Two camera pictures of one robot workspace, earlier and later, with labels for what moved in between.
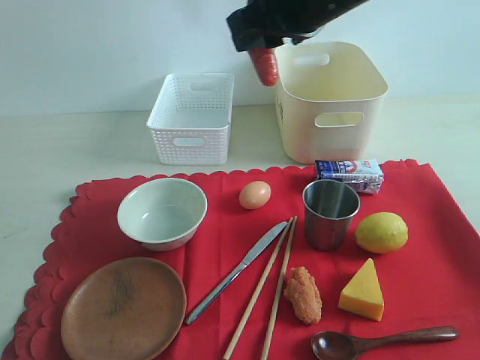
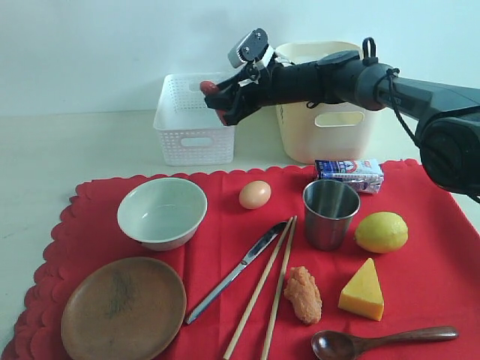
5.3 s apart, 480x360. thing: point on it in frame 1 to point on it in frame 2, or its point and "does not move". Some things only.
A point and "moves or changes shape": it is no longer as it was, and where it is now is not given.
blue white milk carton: [366, 175] does not move
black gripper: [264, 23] to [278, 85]
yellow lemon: [382, 232] does not move
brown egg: [254, 195] does not move
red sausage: [267, 63] moves or changes shape
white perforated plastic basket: [190, 123] does not move
